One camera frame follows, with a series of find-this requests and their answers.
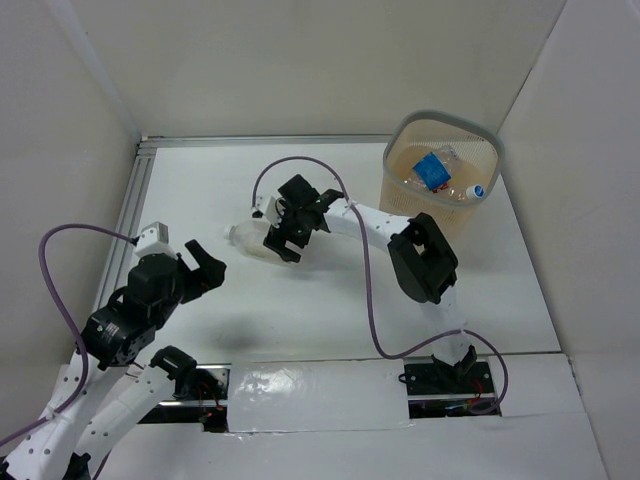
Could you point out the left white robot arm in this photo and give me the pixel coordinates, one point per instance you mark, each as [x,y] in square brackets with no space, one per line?
[80,425]

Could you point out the aluminium frame rail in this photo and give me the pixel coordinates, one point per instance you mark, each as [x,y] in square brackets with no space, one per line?
[198,187]

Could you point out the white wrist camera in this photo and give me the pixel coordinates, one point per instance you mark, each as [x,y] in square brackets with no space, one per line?
[267,208]
[153,239]

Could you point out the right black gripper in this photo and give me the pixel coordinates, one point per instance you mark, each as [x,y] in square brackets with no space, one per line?
[278,235]

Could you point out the blue label plastic bottle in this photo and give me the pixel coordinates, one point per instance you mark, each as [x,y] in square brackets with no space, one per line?
[435,170]

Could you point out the beige mesh waste bin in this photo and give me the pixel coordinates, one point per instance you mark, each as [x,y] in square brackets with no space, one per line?
[420,132]

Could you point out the glossy white tape sheet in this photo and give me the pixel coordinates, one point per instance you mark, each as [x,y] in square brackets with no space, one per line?
[322,396]

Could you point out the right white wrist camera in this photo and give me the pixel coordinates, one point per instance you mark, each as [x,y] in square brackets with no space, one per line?
[267,208]

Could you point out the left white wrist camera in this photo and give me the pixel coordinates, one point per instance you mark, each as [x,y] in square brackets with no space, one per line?
[153,239]

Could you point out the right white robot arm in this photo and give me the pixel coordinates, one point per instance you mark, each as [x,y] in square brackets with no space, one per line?
[423,261]

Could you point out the large clear square bottle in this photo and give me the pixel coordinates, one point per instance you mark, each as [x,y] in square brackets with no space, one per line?
[247,238]

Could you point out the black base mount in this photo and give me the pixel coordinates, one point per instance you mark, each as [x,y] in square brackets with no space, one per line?
[430,395]
[204,405]

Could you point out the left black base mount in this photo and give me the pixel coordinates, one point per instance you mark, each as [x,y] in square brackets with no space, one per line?
[204,405]

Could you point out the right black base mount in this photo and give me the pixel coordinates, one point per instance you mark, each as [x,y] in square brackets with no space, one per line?
[430,395]

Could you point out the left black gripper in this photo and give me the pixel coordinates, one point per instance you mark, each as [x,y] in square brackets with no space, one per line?
[187,275]

